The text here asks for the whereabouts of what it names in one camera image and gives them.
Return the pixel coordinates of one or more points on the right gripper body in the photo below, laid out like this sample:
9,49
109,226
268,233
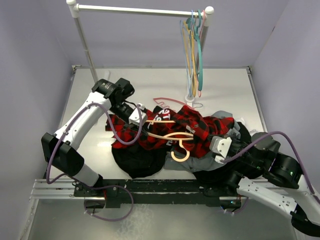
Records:
239,146

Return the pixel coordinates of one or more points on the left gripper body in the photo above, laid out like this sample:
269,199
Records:
120,110

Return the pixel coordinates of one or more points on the cream plastic hanger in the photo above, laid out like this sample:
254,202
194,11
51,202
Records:
187,137

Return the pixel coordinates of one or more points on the red black plaid shirt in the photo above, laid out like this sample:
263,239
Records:
186,120

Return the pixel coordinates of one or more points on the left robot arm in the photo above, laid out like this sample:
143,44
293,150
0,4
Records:
60,148

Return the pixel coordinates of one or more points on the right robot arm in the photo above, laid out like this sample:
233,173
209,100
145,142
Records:
302,202

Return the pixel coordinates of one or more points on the pink plastic hanger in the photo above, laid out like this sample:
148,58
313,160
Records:
164,102

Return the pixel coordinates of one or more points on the grey shirt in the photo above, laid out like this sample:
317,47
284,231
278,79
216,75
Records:
207,162

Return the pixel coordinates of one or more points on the yellow plastic hanger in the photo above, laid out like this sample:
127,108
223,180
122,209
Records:
189,58

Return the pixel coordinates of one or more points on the teal plastic hanger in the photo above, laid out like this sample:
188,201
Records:
195,18

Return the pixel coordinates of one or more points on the black garment right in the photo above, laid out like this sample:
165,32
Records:
250,135

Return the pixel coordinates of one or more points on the black garment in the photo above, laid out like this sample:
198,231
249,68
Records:
250,135
138,162

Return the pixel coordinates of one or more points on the white clothes rack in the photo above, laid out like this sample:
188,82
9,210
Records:
141,36

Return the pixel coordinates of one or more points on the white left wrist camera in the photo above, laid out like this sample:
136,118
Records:
139,115

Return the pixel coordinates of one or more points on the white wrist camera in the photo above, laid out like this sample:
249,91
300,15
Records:
220,147
139,115

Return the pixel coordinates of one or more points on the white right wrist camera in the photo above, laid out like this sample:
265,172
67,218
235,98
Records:
220,147

